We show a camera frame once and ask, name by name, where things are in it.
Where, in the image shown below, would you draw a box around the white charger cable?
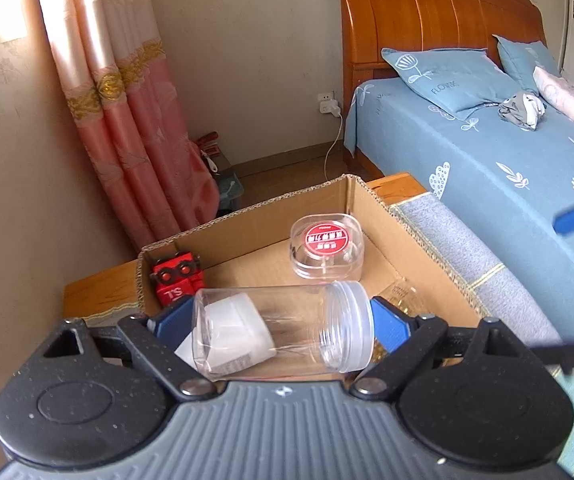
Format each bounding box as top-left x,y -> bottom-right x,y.
322,112 -> 344,181

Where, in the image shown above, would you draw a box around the pink curtain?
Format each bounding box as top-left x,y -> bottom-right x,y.
40,0 -> 220,248

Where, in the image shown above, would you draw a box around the white plastic bottle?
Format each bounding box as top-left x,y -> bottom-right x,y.
174,292 -> 277,380

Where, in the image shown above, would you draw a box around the white pink pillow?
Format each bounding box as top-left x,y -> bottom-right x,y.
533,66 -> 574,122

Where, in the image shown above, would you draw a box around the floor storage bin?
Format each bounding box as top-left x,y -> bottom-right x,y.
195,131 -> 244,217

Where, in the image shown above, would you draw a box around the wooden bed headboard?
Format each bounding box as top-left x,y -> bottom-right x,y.
340,0 -> 547,110

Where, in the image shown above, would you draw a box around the blue pillow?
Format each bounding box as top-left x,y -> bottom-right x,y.
381,48 -> 521,119
495,35 -> 560,93

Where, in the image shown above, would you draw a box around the red toy car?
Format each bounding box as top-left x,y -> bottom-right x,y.
150,252 -> 204,308

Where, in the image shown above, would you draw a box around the large clear plastic jar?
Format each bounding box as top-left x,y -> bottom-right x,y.
195,281 -> 375,380

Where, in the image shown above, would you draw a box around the crumpled grey cloth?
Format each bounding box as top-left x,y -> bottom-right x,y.
497,91 -> 546,131

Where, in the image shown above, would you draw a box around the open cardboard box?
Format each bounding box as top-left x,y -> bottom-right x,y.
135,173 -> 489,384

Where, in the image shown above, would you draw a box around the white wall socket charger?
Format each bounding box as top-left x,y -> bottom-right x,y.
317,91 -> 342,118

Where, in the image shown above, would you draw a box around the blue pillow near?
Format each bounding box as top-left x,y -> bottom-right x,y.
381,48 -> 521,119

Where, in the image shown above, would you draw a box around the grey green checked blanket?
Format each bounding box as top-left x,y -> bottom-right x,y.
80,192 -> 574,480

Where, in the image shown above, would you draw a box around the blue pillow far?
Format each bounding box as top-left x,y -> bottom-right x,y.
495,35 -> 560,93

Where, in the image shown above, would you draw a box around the clear jar red label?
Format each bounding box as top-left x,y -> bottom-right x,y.
289,214 -> 365,282

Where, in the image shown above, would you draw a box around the clear bottle yellow capsules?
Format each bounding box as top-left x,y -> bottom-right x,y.
370,278 -> 424,364

